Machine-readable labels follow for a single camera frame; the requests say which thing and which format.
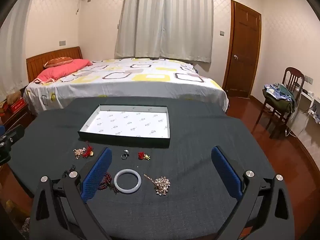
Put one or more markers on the wooden bed headboard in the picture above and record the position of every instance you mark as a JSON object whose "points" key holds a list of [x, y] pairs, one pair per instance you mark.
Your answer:
{"points": [[50, 57]]}

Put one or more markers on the white desk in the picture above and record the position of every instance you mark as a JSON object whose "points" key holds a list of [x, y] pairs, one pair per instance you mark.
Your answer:
{"points": [[303, 115]]}

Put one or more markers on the pearl flower brooch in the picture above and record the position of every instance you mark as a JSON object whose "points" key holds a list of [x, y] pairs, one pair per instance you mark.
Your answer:
{"points": [[78, 153]]}

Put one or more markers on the pink pillow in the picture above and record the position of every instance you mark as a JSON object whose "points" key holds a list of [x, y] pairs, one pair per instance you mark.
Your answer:
{"points": [[62, 68]]}

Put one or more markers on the orange embroidered pillow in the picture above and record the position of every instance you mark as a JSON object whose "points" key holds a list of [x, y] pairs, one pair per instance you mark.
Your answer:
{"points": [[56, 62]]}

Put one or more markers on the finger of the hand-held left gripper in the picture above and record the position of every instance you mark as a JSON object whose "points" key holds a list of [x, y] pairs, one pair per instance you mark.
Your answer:
{"points": [[16, 131]]}

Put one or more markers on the white striped curtain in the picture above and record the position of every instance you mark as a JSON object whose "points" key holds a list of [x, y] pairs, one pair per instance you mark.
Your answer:
{"points": [[162, 20]]}

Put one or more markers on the red box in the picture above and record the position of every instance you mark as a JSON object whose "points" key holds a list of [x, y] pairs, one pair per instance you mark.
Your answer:
{"points": [[17, 106]]}

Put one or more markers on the pile of clothes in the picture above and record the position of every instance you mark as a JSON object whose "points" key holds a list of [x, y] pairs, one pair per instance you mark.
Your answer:
{"points": [[277, 97]]}

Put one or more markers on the wooden chair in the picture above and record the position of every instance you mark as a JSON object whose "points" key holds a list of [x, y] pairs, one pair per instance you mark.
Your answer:
{"points": [[293, 75]]}

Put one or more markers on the brown bag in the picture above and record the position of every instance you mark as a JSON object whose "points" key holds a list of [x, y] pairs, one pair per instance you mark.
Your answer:
{"points": [[13, 97]]}

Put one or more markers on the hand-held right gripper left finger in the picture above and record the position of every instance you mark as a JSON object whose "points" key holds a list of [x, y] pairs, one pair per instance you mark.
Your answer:
{"points": [[96, 175]]}

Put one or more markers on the brown wooden door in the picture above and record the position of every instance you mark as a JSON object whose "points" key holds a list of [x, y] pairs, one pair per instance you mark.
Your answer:
{"points": [[243, 50]]}

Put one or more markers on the red knot gold charm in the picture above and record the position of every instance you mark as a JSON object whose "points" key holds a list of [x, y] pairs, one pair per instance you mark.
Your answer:
{"points": [[143, 156], [88, 152]]}

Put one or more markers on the white jade bangle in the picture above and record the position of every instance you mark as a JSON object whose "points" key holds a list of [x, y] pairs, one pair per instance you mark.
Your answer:
{"points": [[117, 183]]}

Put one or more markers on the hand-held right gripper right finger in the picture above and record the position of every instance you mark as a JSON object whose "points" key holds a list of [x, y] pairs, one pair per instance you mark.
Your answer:
{"points": [[226, 172]]}

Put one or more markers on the reddish brown bead ornament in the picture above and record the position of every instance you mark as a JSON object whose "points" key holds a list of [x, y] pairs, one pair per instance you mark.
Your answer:
{"points": [[162, 185]]}

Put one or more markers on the dark wooden nightstand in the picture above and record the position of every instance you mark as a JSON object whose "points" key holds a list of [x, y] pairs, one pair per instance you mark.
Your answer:
{"points": [[17, 118]]}

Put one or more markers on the bed with patterned cover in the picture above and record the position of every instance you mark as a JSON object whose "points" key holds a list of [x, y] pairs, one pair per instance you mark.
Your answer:
{"points": [[140, 82]]}

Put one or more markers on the shallow printed cardboard box tray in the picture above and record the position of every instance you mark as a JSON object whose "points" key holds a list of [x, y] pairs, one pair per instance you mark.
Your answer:
{"points": [[130, 122]]}

